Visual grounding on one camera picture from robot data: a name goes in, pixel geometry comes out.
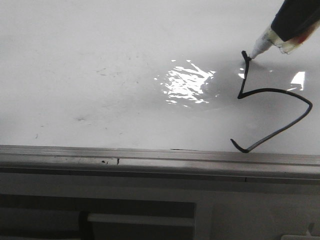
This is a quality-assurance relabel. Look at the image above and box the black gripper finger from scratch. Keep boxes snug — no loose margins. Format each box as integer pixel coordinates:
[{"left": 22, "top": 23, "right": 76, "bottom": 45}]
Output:
[{"left": 270, "top": 0, "right": 320, "bottom": 42}]

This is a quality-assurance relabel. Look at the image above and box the white marker with tape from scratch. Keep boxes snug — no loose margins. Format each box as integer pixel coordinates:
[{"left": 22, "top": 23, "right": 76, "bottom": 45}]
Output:
[{"left": 249, "top": 25, "right": 317, "bottom": 59}]

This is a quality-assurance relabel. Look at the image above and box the white whiteboard with aluminium frame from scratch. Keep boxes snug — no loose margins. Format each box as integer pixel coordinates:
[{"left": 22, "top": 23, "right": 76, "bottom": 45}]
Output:
[{"left": 0, "top": 0, "right": 320, "bottom": 180}]

